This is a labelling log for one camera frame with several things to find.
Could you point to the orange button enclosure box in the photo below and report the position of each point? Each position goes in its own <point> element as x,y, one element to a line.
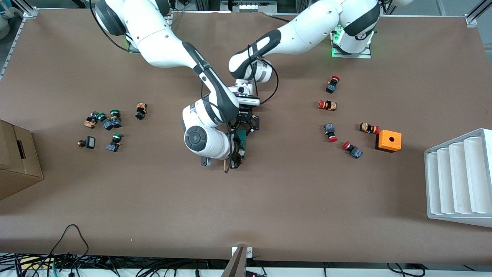
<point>389,140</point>

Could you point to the red emergency stop button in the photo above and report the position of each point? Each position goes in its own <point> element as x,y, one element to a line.
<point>330,132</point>
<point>352,149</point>
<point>333,84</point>
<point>369,128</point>
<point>327,105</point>

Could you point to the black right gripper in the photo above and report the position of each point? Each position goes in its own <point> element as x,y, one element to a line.
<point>237,151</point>

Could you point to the brown cardboard box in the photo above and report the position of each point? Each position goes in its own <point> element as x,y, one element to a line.
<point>15,169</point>

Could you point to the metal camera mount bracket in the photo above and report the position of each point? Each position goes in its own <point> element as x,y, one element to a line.
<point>238,263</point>

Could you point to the white stepped tray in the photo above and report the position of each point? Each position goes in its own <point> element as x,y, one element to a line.
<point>457,181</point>

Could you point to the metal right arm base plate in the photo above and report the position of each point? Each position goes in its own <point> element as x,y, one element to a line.
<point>132,49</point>

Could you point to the white light fixture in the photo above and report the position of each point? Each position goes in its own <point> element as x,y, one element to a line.
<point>250,6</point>

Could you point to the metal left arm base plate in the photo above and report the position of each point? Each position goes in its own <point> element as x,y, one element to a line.
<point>367,55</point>

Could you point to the aluminium corner bracket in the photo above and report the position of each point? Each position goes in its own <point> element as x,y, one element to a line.
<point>471,20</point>
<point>31,12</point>

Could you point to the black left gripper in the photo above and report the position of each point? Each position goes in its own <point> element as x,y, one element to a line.
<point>245,115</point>

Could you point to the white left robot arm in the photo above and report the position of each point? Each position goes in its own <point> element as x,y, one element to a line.
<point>307,30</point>

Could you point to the green pushbutton blue block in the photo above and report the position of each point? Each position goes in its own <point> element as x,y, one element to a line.
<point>115,142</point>
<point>104,120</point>
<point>115,118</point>

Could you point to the black square pushbutton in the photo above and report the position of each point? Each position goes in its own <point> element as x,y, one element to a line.
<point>90,142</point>

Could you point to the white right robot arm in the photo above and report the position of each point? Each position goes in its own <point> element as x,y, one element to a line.
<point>161,38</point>

